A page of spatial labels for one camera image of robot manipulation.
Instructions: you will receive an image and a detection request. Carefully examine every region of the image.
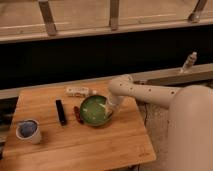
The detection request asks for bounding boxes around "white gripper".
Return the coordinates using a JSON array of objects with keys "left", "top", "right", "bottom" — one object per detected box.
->
[{"left": 105, "top": 94, "right": 123, "bottom": 118}]

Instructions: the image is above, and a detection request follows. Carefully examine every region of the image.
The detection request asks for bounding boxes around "green ceramic bowl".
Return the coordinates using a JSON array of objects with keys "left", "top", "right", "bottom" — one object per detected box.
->
[{"left": 80, "top": 95, "right": 113, "bottom": 126}]

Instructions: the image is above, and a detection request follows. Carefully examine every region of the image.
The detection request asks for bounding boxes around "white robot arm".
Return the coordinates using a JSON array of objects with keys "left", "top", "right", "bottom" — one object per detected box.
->
[{"left": 108, "top": 75, "right": 213, "bottom": 171}]

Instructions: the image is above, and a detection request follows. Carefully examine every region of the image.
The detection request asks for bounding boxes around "brown red oblong object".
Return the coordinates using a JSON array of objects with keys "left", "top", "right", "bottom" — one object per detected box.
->
[{"left": 74, "top": 106, "right": 83, "bottom": 124}]

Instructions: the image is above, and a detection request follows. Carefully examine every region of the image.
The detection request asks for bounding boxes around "wooden cutting board table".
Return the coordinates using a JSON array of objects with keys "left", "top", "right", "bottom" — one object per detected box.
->
[{"left": 0, "top": 86, "right": 156, "bottom": 171}]

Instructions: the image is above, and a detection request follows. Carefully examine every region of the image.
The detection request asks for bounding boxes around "black rectangular bar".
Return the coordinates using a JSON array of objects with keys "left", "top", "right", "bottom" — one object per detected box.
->
[{"left": 55, "top": 100, "right": 67, "bottom": 126}]

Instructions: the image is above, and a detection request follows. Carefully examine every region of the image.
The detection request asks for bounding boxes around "small grey bottle on ledge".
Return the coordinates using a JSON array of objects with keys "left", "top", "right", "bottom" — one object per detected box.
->
[{"left": 180, "top": 52, "right": 197, "bottom": 73}]

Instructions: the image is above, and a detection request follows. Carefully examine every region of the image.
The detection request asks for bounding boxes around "white and blue cup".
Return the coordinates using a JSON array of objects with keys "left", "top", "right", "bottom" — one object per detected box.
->
[{"left": 16, "top": 119, "right": 42, "bottom": 144}]

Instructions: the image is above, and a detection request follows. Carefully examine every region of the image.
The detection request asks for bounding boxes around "middle metal bracket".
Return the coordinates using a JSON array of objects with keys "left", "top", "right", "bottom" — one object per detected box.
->
[{"left": 109, "top": 0, "right": 119, "bottom": 30}]

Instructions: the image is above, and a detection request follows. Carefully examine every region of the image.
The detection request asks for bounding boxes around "metal bracket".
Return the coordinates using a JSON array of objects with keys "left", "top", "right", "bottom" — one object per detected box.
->
[
  {"left": 188, "top": 0, "right": 207, "bottom": 23},
  {"left": 109, "top": 0, "right": 119, "bottom": 30},
  {"left": 38, "top": 0, "right": 57, "bottom": 36}
]

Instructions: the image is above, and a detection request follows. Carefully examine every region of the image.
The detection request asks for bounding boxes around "left metal bracket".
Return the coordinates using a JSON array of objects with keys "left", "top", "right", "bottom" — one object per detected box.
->
[{"left": 38, "top": 0, "right": 57, "bottom": 36}]

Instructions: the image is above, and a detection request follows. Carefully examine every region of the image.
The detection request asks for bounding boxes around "right metal bracket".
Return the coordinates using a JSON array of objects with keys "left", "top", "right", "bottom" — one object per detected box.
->
[{"left": 188, "top": 0, "right": 207, "bottom": 23}]

